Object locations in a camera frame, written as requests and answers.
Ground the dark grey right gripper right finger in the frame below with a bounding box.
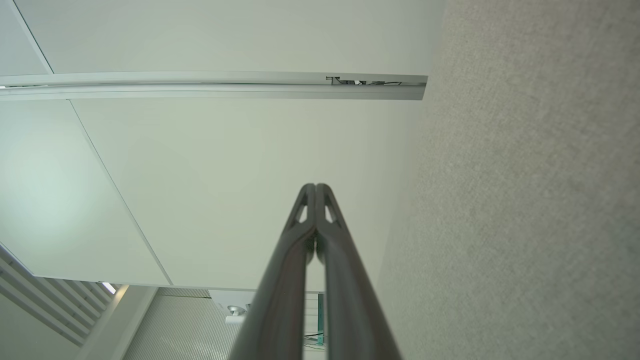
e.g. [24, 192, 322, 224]
[316, 183, 403, 360]

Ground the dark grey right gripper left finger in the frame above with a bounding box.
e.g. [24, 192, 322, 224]
[227, 183, 317, 360]

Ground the teal stand pole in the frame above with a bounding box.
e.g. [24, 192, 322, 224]
[316, 292, 325, 347]

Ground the white device with round lens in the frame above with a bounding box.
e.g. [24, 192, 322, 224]
[208, 290, 256, 326]

